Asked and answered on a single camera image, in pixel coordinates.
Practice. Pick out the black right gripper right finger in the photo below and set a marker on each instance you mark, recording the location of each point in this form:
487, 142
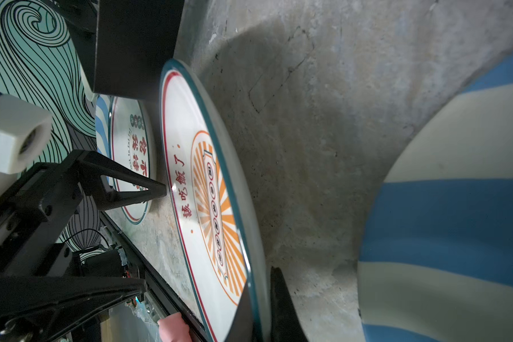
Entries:
285, 322

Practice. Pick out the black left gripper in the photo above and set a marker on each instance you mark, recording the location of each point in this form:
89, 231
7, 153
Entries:
38, 300

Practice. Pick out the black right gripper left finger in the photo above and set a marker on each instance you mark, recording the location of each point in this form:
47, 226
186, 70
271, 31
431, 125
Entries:
242, 324

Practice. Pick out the orange sunburst plate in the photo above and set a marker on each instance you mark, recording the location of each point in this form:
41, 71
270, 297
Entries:
213, 208

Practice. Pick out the blue white striped plate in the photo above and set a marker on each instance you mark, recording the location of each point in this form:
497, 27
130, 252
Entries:
102, 123
436, 262

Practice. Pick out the small pink pig toy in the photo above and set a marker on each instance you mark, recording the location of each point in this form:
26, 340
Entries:
174, 329

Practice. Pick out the white plate red Chinese characters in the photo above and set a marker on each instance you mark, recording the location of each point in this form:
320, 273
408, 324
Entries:
131, 142

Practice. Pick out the black wire dish rack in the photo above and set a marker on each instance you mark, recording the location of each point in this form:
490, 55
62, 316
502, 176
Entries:
122, 45

